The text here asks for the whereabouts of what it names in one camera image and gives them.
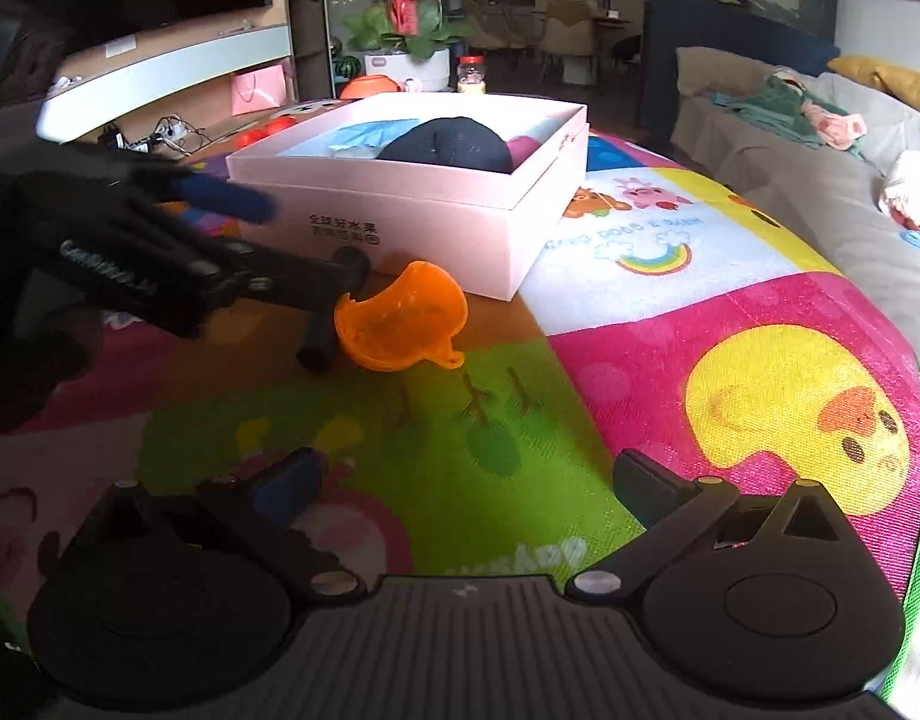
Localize pink flowering potted plant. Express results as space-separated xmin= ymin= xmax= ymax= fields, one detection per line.
xmin=338 ymin=0 xmax=480 ymax=92

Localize small red orange toy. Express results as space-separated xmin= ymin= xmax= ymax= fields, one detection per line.
xmin=238 ymin=116 xmax=297 ymax=148

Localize clear jar with red lid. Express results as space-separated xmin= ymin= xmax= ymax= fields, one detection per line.
xmin=457 ymin=55 xmax=490 ymax=96

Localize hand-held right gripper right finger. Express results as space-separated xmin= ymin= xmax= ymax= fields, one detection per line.
xmin=566 ymin=448 xmax=866 ymax=602

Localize green clothes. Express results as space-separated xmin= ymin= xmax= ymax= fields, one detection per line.
xmin=707 ymin=75 xmax=867 ymax=160

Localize pale pink cardboard box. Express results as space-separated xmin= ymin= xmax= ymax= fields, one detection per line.
xmin=226 ymin=92 xmax=590 ymax=302

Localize beige dining chair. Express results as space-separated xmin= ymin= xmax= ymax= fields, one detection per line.
xmin=542 ymin=0 xmax=600 ymax=85

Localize yellow pillow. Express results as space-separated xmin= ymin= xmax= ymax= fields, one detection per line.
xmin=827 ymin=55 xmax=920 ymax=122

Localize black knit hat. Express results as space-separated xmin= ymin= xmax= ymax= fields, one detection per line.
xmin=376 ymin=116 xmax=517 ymax=175

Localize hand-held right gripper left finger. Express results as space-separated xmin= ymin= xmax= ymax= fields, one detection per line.
xmin=73 ymin=446 xmax=365 ymax=602

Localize dark blue partition cabinet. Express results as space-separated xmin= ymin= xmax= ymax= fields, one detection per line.
xmin=643 ymin=0 xmax=840 ymax=145

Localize white pink cloth bundle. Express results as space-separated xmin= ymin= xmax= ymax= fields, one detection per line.
xmin=878 ymin=150 xmax=920 ymax=232

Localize wooden white television cabinet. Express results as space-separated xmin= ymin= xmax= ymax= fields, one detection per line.
xmin=38 ymin=0 xmax=297 ymax=160

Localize orange pumpkin bucket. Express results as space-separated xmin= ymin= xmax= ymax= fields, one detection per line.
xmin=340 ymin=73 xmax=401 ymax=100

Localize tangle of cables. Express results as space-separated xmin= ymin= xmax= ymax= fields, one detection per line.
xmin=100 ymin=116 xmax=207 ymax=160

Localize grey sofa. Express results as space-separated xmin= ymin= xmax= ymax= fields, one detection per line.
xmin=670 ymin=45 xmax=920 ymax=365

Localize colourful cartoon play mat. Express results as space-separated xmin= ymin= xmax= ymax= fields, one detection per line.
xmin=0 ymin=94 xmax=920 ymax=700

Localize pink paper bag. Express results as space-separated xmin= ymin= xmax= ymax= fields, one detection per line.
xmin=230 ymin=64 xmax=290 ymax=118

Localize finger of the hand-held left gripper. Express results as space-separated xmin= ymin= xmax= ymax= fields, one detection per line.
xmin=130 ymin=165 xmax=276 ymax=226
xmin=238 ymin=250 xmax=372 ymax=374

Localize blue plastic bag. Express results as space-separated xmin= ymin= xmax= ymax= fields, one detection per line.
xmin=280 ymin=120 xmax=425 ymax=163

